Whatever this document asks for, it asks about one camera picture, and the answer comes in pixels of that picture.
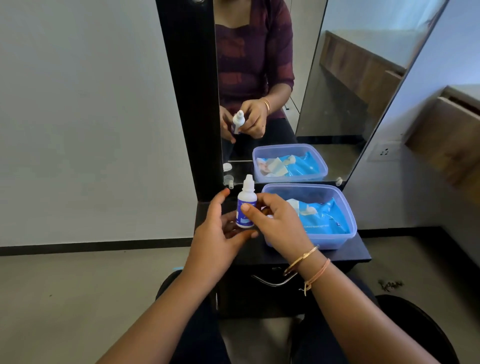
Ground person's right hand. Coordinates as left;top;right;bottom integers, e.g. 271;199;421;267
240;193;319;264

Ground person's left hand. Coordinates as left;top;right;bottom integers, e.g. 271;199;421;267
182;188;260;290

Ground white dropper bottle blue label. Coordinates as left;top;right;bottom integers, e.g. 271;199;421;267
235;174;258;229

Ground person's left forearm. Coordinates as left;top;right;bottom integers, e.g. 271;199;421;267
95;270;212;364

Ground person's right forearm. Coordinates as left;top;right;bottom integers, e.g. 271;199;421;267
296;250;442;364

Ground gold bangle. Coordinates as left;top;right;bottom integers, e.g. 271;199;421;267
283;245;320;277

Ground blue plastic packet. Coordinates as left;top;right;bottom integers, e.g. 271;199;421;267
287;197;352;236

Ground clear plastic storage container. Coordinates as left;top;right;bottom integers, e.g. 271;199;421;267
261;183;358;251

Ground black dressing table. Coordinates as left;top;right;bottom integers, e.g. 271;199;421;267
155;0;373;319

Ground person's legs in dark trousers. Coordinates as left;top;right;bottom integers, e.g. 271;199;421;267
155;269;379;364

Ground dark debris clump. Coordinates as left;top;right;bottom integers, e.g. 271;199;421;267
378;279;404;293

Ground black chair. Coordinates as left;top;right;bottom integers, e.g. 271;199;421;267
375;294;461;364

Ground metal drawer handle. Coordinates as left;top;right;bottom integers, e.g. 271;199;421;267
250;271;299;288

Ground pink thread bracelet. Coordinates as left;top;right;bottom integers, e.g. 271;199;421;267
299;258;332;297

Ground white wall socket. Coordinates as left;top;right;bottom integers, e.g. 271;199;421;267
366;140;404;163

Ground wall mirror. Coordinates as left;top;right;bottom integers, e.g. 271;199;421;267
213;0;449;187

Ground wooden wall cabinet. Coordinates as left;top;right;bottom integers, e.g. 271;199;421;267
404;85;480;190

